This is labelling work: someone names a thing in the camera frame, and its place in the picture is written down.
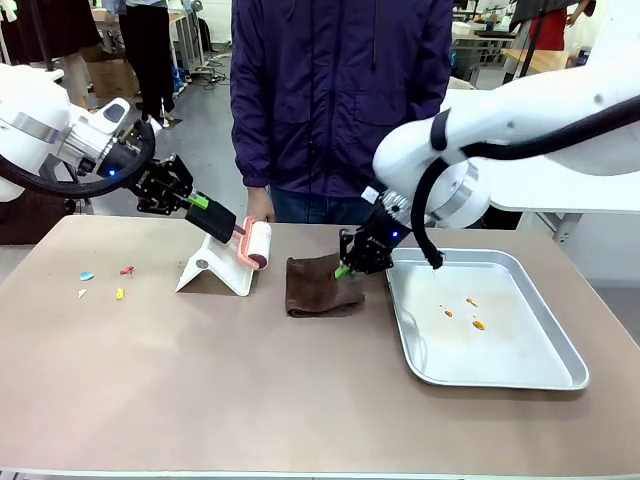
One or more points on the person's right forearm purple sleeve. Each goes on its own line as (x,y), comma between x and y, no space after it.
(250,150)

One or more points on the bystander in black trousers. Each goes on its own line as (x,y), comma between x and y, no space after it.
(150,55)

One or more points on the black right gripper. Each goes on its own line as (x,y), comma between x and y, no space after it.
(385,227)

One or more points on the white lint roller holder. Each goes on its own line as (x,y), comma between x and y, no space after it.
(220,272)

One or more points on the cardboard box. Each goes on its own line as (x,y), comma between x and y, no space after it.
(112,77)

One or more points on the red paper scrap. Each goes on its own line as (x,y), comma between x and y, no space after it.
(127,270)

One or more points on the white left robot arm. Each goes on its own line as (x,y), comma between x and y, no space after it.
(30,100)

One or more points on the blue paper scrap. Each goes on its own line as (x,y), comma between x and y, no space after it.
(87,275)

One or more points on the bystander in dark skirt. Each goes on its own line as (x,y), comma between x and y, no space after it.
(45,30)

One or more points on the wooden workbench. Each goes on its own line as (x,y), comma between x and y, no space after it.
(537,60)

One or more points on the metal tray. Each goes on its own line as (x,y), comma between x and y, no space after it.
(500,350)

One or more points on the dark brown box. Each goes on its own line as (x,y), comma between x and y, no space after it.
(30,217)

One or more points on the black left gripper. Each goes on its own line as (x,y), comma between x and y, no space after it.
(125,167)

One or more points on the person's right hand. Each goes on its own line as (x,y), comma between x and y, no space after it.
(260,202)

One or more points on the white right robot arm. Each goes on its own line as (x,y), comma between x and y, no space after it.
(525,115)

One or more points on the person in purple jacket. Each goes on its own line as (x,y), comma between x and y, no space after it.
(330,100)

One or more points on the white side table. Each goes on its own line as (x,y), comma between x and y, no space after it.
(560,207)

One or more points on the bystander in red apron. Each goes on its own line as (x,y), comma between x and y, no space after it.
(548,22)

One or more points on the brown cloth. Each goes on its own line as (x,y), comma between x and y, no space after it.
(315,290)

